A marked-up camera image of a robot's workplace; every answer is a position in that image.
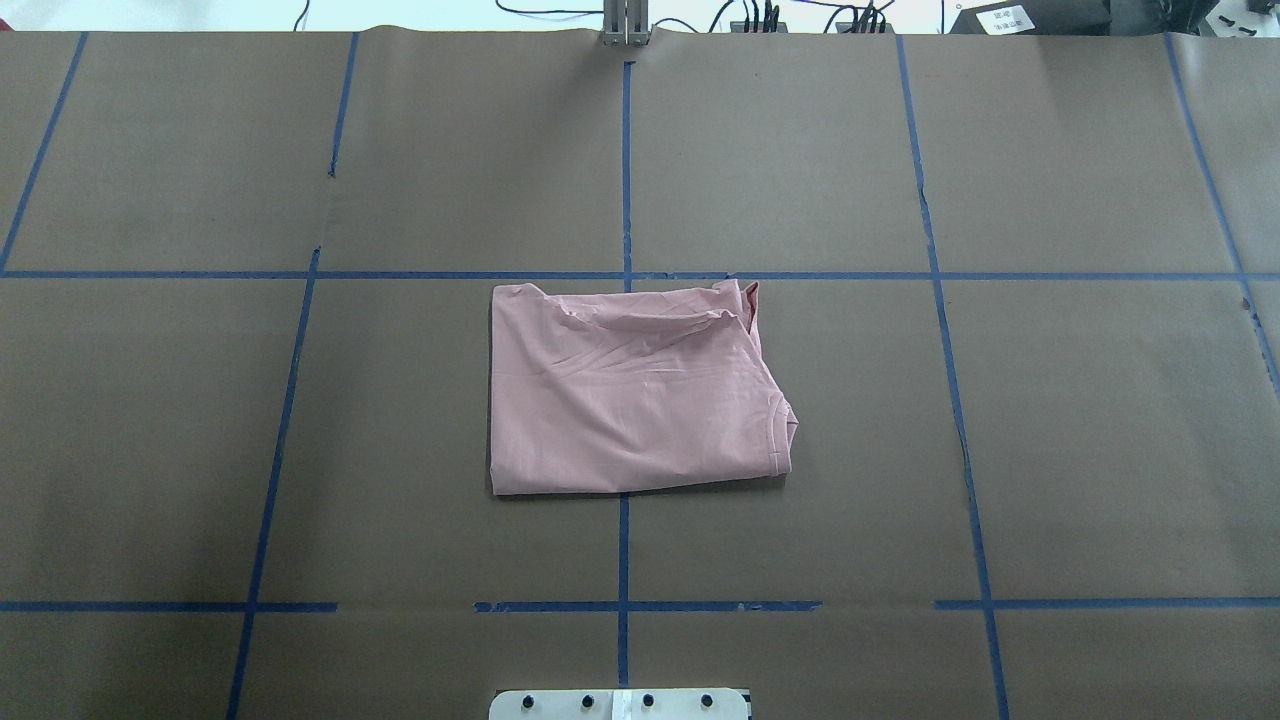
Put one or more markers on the pink printed t-shirt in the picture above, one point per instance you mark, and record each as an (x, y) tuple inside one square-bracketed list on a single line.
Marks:
[(610, 393)]

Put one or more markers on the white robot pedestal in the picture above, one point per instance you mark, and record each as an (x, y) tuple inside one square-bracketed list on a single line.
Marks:
[(623, 703)]

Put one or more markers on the aluminium frame post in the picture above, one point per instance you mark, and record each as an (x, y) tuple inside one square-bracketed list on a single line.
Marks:
[(626, 23)]

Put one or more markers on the black power box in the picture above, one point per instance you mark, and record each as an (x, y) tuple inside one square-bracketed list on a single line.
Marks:
[(1024, 18)]

